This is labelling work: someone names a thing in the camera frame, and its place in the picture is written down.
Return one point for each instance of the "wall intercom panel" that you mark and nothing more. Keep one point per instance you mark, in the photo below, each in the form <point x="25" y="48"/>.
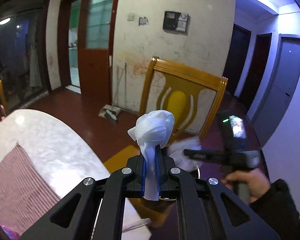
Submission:
<point x="175" y="21"/>

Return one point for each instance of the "red white striped cloth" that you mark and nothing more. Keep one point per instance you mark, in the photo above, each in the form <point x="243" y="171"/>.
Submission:
<point x="24" y="195"/>

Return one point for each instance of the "grey entrance door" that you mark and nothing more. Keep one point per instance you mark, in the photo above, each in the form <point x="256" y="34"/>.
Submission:
<point x="280" y="89"/>

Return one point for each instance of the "dustpan on floor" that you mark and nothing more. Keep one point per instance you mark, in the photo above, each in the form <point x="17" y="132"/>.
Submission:
<point x="110" y="113"/>

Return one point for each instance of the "wall light switch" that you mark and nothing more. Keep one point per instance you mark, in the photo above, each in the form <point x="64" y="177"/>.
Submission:
<point x="131" y="17"/>

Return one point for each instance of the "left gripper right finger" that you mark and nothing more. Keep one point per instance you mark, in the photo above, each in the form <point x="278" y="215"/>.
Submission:
<point x="206" y="208"/>

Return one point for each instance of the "yellow wooden chair right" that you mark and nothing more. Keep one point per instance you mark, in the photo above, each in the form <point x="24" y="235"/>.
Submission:
<point x="180" y="94"/>

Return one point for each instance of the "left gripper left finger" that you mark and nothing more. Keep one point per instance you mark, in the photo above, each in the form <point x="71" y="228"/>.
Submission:
<point x="95" y="209"/>

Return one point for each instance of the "person right hand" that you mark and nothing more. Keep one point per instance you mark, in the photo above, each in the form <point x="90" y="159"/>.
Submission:
<point x="255" y="179"/>

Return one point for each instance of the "red wooden glass door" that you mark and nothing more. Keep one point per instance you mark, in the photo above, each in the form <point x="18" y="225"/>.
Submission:
<point x="94" y="23"/>

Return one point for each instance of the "dark balcony sliding door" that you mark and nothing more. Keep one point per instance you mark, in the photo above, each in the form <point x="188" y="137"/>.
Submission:
<point x="22" y="68"/>

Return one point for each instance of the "white tissue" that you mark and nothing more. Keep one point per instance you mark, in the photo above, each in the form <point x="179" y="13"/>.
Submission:
<point x="151" y="130"/>

